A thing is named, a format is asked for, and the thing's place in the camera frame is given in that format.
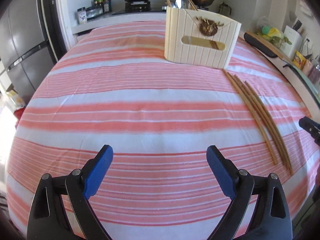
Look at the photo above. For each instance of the steel spoon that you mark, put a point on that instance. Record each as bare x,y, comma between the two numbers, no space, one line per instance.
182,4

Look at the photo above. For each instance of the wooden cutting board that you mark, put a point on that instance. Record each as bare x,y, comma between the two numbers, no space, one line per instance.
265,47

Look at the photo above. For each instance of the sauce bottles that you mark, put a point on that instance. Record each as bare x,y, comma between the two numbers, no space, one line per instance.
105,5

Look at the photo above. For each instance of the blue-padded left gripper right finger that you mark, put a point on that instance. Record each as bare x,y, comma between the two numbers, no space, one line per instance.
271,216

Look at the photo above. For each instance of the grey refrigerator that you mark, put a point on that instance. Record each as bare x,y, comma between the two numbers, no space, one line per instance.
26,52

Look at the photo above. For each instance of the black gas stove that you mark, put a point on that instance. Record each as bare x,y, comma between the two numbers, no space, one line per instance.
140,7

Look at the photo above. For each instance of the cream utensil holder box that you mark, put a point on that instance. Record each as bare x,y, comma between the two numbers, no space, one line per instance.
199,37

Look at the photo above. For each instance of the green cutting board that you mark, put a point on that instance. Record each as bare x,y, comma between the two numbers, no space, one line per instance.
298,80

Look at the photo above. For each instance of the yellow green bag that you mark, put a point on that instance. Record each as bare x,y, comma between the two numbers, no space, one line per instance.
270,33

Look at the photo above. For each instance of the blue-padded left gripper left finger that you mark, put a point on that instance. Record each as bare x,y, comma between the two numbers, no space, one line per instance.
48,218

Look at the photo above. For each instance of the white knife block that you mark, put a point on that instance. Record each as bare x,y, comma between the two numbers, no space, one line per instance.
292,40

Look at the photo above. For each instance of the spice jar rack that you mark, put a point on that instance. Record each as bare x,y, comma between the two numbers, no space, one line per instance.
86,14

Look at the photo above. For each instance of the yellow snack box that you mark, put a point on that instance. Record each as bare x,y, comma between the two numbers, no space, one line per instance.
299,60

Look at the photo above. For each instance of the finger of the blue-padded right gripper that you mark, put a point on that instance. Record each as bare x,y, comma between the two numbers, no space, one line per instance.
312,127

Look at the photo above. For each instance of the pink striped tablecloth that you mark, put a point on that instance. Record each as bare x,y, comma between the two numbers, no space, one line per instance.
116,88

